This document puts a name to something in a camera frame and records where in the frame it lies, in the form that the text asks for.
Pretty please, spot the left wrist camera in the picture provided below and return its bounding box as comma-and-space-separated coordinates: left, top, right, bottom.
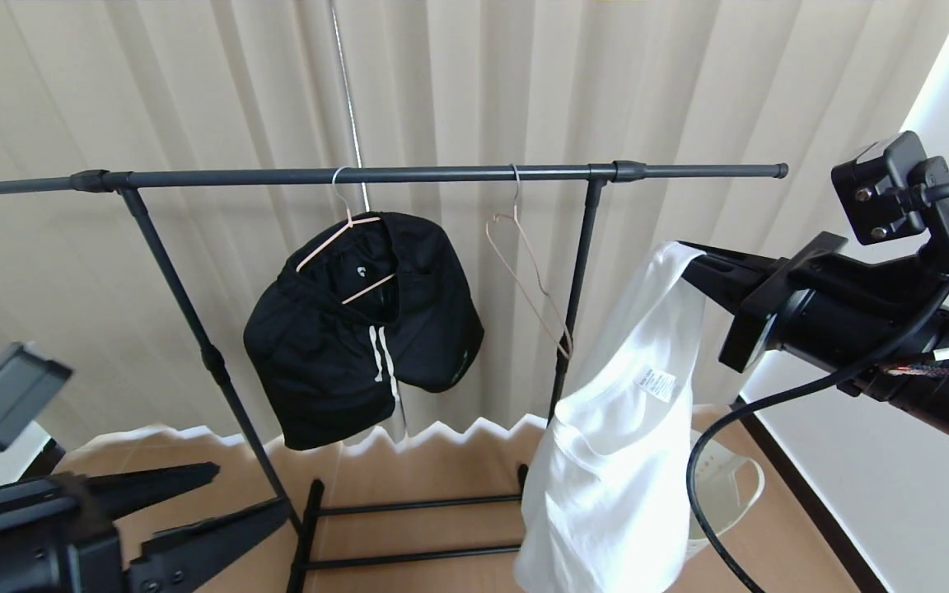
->
0, 342, 74, 452

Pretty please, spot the white laundry basket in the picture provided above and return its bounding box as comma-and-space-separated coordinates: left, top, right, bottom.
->
683, 428, 767, 562

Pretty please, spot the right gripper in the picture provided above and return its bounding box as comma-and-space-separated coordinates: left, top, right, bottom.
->
718, 231, 949, 385

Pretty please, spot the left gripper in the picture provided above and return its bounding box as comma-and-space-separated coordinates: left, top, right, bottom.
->
0, 461, 291, 593

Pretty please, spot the black clothes rack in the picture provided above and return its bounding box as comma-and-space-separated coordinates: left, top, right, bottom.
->
0, 161, 790, 593

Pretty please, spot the black garment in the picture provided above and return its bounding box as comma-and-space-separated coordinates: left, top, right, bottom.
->
242, 211, 486, 452

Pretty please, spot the white garment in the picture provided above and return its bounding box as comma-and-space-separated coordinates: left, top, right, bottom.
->
512, 240, 708, 593

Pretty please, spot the beige curtain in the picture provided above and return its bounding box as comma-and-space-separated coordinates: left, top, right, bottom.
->
0, 0, 949, 451

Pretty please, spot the pink clothes hanger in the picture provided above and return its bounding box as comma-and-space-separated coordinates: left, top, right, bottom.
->
485, 163, 575, 362
296, 167, 398, 306

